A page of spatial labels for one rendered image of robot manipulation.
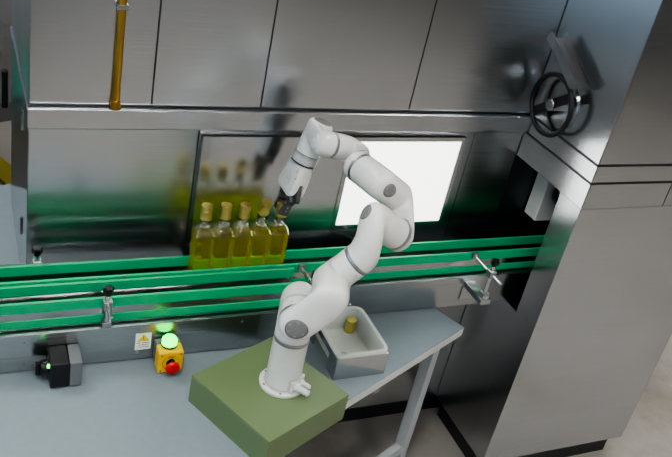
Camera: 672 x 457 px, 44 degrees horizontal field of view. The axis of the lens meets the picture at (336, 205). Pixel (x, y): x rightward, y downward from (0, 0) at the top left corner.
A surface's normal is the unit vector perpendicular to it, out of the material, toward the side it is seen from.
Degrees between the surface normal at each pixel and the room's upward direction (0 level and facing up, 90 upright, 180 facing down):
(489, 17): 90
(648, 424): 0
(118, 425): 0
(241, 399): 2
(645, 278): 90
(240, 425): 90
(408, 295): 90
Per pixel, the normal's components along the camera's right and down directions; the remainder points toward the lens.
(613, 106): -0.91, 0.03
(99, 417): 0.19, -0.86
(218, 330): 0.37, 0.51
